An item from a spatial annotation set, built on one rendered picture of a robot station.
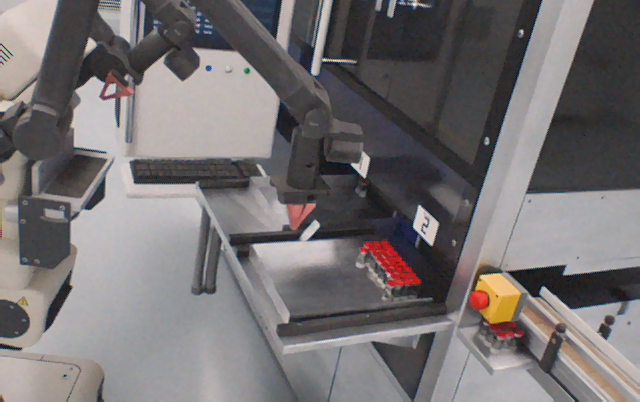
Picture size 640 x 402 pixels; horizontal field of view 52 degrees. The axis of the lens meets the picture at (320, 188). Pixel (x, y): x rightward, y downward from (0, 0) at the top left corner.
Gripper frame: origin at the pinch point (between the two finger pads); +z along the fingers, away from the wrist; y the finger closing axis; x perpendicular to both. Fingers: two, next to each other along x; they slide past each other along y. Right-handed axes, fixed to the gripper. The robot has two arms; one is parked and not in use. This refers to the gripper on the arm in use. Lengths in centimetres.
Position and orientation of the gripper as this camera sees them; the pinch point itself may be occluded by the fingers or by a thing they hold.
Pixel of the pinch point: (293, 225)
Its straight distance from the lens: 126.2
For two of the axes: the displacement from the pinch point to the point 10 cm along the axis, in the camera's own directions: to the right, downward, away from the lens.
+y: 9.1, -0.3, 4.1
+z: -1.6, 8.9, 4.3
